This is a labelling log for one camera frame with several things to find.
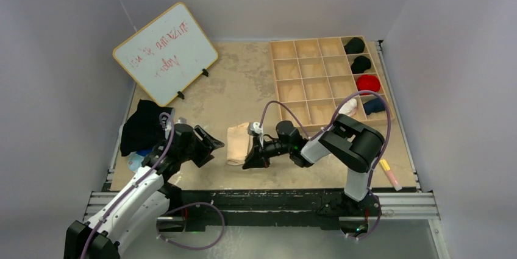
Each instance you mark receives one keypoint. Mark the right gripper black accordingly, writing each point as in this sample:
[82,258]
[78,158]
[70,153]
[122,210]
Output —
[256,158]

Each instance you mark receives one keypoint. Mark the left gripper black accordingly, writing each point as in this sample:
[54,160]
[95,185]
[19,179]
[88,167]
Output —
[203,156]

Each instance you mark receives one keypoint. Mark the cream beige underwear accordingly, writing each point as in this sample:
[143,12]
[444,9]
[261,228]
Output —
[239,143]

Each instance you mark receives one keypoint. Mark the white whiteboard yellow frame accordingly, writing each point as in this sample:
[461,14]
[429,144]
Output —
[167,55]

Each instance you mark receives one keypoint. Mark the white underwear pink trim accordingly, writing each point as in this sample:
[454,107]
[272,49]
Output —
[349,108]

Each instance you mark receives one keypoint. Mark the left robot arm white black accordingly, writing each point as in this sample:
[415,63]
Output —
[147,196]

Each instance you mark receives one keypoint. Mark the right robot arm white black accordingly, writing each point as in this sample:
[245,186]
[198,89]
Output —
[353,143]

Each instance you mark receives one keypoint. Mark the black underwear white waistband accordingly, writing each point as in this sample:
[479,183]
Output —
[143,130]

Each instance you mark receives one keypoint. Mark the white blue patterned underwear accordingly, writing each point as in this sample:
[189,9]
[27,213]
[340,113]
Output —
[135,159]

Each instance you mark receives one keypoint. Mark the navy blue rolled underwear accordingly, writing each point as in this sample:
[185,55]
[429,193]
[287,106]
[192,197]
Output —
[375,105]

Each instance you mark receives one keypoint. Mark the red rolled underwear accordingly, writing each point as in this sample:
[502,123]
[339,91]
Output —
[368,82]

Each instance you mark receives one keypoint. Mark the black rolled underwear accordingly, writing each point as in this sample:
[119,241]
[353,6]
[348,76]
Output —
[354,46]
[360,65]

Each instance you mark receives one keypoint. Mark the black rolled underwear back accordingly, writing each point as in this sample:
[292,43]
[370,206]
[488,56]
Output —
[354,46]

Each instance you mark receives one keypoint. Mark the wooden compartment organizer tray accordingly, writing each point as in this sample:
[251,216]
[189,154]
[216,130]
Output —
[313,75]

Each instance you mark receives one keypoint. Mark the pink yellow marker pen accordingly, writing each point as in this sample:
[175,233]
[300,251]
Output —
[390,175]

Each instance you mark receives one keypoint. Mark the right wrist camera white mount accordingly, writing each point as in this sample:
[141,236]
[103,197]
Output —
[255,132]

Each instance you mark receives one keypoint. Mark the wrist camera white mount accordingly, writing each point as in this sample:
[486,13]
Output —
[255,132]
[169,122]

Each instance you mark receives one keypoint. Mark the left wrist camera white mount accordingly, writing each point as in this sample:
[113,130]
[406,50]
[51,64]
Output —
[169,122]

